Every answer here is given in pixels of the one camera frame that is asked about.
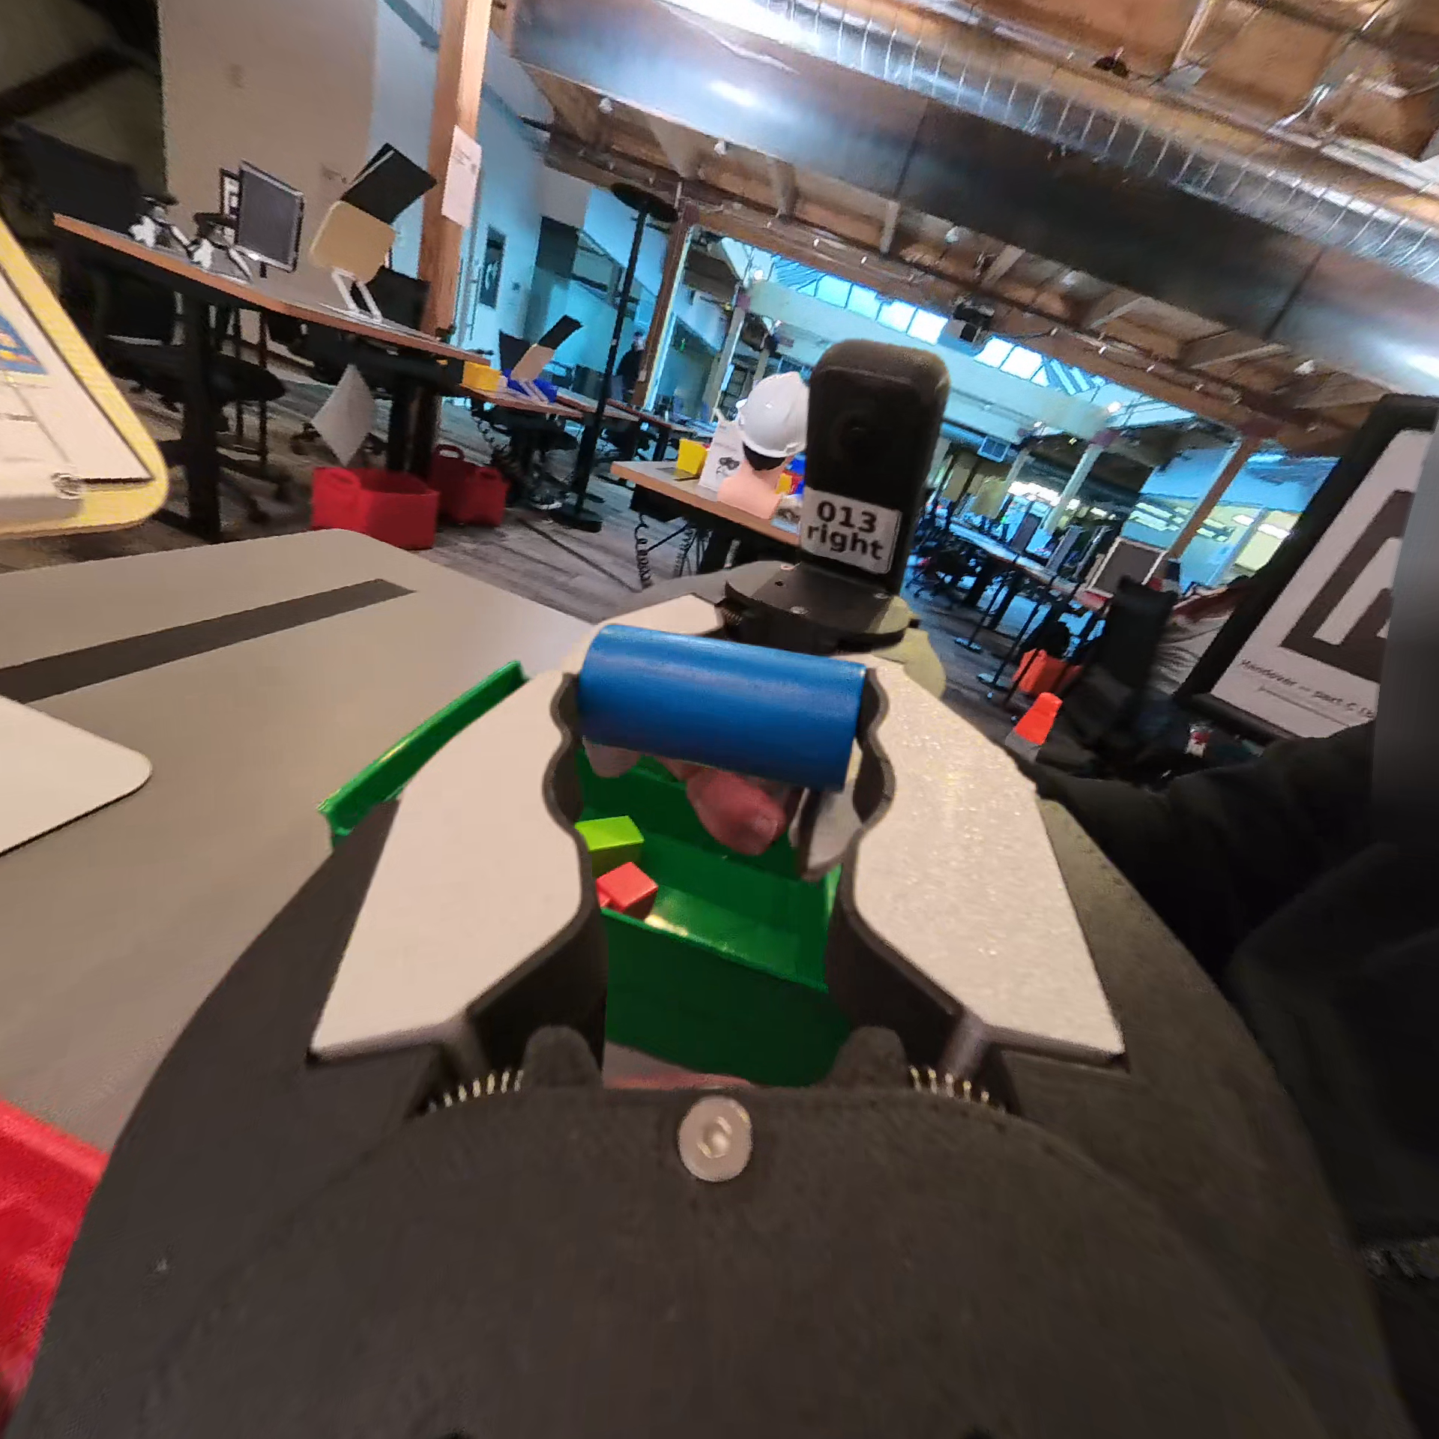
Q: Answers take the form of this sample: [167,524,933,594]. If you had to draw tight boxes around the silver air duct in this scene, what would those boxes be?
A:
[510,0,1439,390]

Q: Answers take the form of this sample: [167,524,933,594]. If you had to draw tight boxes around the computer monitor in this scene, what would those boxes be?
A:
[231,162,306,272]

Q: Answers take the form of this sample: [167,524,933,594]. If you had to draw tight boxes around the red plastic bin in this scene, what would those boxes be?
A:
[0,1099,111,1401]

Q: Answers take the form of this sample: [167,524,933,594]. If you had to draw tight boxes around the white hard hat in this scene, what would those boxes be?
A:
[735,371,813,462]

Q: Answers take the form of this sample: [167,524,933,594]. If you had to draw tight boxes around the small lime green block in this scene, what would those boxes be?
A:
[574,814,647,880]

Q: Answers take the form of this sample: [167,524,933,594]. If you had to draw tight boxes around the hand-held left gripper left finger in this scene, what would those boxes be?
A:
[309,672,608,1080]

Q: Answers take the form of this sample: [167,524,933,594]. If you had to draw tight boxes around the orange traffic cone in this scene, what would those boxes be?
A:
[1003,690,1066,760]

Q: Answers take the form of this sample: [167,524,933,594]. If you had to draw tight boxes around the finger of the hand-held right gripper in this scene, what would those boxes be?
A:
[563,594,731,676]

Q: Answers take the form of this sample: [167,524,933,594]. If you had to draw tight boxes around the tabletop sign with white stand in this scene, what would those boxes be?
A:
[0,219,171,857]

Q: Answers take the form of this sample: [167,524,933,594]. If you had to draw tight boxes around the long wooden desk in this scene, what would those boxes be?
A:
[52,212,488,543]

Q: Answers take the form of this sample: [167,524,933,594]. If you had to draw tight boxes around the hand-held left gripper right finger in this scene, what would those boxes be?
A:
[792,661,1126,1070]

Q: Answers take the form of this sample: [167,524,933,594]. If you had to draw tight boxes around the white paper notice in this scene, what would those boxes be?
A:
[440,125,483,225]

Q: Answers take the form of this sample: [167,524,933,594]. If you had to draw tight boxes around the red floor bin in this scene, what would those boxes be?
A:
[430,441,509,525]
[311,462,440,551]

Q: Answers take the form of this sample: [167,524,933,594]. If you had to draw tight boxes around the beige panel on stand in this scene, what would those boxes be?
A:
[309,142,438,318]

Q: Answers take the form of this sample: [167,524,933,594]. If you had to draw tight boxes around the pink mannequin head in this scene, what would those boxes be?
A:
[714,452,791,520]

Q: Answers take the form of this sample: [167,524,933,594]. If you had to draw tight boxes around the black and white poster board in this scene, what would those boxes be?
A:
[1173,394,1439,739]

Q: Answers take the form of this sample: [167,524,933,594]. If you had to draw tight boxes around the person's right forearm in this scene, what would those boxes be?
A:
[1033,719,1439,1275]

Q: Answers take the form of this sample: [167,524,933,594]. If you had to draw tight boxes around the blue cylinder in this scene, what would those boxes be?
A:
[575,623,870,789]

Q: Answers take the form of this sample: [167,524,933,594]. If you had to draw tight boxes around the person's right hand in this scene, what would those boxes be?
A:
[656,754,792,857]

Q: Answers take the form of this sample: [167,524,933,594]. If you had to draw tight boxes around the wooden desk with curly cable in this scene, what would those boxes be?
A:
[611,459,802,592]

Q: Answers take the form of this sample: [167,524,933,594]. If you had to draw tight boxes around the green plastic bin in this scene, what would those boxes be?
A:
[316,661,852,1087]

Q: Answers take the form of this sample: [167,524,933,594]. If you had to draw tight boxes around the wooden pillar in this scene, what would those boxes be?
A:
[419,0,499,341]

